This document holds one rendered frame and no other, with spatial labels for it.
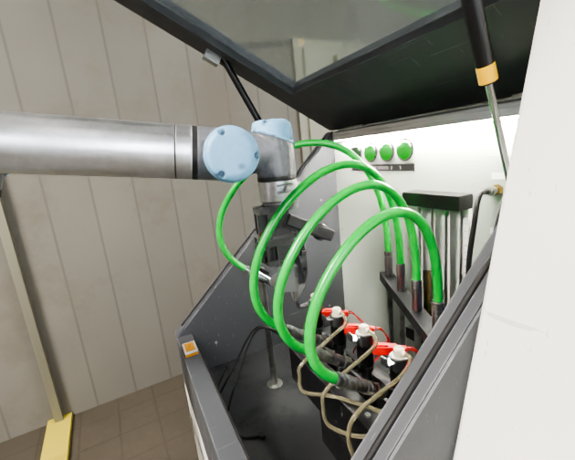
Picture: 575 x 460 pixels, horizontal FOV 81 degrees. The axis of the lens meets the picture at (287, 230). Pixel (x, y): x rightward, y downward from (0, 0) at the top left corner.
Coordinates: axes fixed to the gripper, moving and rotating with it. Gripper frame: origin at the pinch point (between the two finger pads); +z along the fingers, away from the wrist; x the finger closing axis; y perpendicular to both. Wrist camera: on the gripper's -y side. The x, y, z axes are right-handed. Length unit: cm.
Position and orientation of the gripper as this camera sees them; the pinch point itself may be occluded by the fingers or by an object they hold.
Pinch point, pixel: (297, 294)
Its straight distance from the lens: 72.8
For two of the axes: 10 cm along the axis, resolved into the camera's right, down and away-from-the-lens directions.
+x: 4.4, 1.6, -8.9
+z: 1.0, 9.7, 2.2
